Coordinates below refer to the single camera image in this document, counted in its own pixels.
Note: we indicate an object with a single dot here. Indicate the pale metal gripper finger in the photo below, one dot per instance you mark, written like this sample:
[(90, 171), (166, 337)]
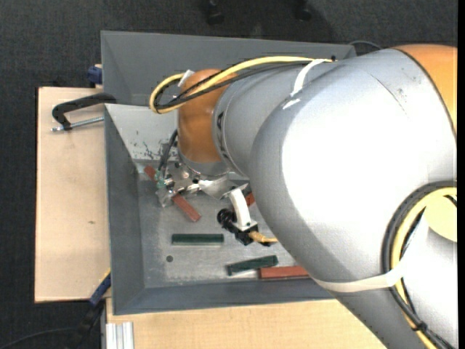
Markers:
[(165, 199)]

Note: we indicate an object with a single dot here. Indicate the red-brown flat block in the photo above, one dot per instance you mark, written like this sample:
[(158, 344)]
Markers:
[(283, 272), (249, 199), (189, 209)]

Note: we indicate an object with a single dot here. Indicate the grey metal bin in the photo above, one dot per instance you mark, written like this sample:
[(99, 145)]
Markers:
[(127, 202)]

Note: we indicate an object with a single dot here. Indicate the dark green flat block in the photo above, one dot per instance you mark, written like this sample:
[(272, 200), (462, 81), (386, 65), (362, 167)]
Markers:
[(252, 264), (198, 239)]

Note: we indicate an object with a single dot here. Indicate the pale cardboard board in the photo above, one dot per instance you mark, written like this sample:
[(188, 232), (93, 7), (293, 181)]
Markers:
[(70, 195)]

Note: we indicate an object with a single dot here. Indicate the black cylinder on white bracket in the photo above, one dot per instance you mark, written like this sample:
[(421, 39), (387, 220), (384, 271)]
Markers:
[(240, 209)]

